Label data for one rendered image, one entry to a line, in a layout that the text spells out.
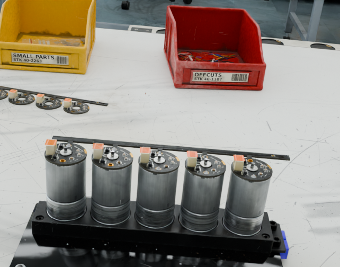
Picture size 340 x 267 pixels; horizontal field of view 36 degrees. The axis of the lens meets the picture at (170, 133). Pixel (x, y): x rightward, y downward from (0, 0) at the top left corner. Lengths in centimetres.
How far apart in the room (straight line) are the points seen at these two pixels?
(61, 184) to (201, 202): 8
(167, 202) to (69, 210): 6
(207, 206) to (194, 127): 18
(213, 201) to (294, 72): 37
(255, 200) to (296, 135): 20
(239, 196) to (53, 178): 11
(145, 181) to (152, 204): 2
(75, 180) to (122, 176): 3
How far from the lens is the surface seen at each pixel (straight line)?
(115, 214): 33
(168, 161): 32
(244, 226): 33
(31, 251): 33
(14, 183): 41
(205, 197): 32
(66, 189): 32
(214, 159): 33
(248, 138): 49
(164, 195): 32
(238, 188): 32
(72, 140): 34
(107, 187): 32
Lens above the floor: 98
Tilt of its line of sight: 28 degrees down
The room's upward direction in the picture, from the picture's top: 5 degrees clockwise
